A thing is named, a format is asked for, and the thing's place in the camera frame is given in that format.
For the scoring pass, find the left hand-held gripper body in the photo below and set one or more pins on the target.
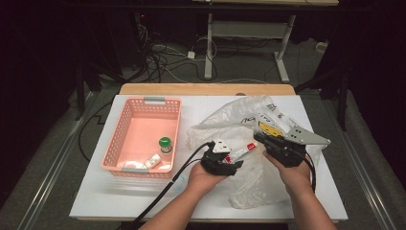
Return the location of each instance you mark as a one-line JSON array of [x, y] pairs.
[[212, 163]]

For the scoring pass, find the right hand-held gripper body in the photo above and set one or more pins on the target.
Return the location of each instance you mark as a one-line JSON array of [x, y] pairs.
[[287, 150]]

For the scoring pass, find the white and red tube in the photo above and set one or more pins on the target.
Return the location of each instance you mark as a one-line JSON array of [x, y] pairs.
[[242, 150]]

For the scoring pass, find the clear smiley plastic bag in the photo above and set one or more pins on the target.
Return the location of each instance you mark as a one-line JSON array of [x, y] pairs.
[[223, 118]]

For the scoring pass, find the small green-capped jar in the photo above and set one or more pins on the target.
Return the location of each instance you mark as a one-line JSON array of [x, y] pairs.
[[165, 142]]

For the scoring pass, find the small white dropper bottle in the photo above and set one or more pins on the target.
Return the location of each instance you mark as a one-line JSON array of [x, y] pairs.
[[153, 160]]

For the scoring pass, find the pink plastic basket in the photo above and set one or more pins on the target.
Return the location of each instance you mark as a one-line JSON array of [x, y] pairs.
[[137, 127]]

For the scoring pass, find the person's left hand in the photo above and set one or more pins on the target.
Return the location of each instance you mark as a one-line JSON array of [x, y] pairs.
[[201, 180]]

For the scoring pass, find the person's right hand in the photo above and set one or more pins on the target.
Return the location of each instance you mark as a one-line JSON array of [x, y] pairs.
[[295, 179]]

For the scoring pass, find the black stand leg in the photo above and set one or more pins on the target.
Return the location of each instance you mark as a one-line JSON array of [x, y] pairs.
[[343, 102], [79, 96]]

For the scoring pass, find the white board mat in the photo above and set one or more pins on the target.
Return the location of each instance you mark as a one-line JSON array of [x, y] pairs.
[[127, 198]]

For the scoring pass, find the white power adapter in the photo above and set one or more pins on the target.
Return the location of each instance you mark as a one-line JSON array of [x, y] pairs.
[[191, 55]]

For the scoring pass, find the beige desk top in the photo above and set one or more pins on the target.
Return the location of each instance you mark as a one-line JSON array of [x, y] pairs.
[[271, 2]]

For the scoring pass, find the metal floor rail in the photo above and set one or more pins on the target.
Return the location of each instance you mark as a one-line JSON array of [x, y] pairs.
[[48, 182], [367, 185]]

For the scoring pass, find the white metal desk frame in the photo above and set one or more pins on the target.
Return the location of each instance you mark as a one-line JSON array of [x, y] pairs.
[[209, 48]]

